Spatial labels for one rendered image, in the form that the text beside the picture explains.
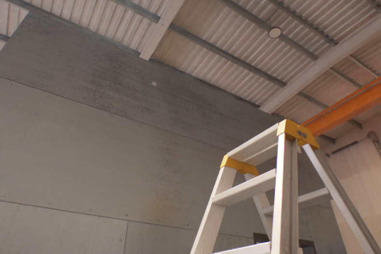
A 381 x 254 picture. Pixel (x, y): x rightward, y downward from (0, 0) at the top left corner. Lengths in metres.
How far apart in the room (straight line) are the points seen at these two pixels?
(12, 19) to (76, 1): 2.02
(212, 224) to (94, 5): 7.16
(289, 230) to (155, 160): 0.92
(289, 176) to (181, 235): 0.76
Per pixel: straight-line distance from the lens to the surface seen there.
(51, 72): 1.58
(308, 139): 1.04
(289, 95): 9.34
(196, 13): 7.51
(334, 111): 9.66
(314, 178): 2.52
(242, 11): 7.51
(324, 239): 2.30
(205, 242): 0.96
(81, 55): 1.72
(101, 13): 7.77
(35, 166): 1.30
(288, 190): 0.82
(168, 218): 1.41
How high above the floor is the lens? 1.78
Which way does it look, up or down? 38 degrees up
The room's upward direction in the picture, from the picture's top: straight up
